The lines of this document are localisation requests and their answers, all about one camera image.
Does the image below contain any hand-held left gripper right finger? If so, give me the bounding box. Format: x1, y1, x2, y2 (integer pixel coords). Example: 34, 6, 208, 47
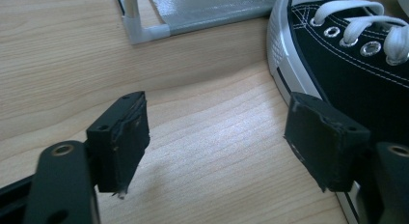
284, 92, 371, 193

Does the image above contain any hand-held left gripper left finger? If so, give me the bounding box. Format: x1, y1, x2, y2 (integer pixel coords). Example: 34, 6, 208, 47
86, 91, 150, 200

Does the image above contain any black canvas sneaker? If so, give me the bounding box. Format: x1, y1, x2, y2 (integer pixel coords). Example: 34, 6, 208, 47
265, 0, 409, 224

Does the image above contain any grey metal shoe rack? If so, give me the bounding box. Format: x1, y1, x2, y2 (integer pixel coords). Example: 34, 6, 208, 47
114, 0, 292, 45

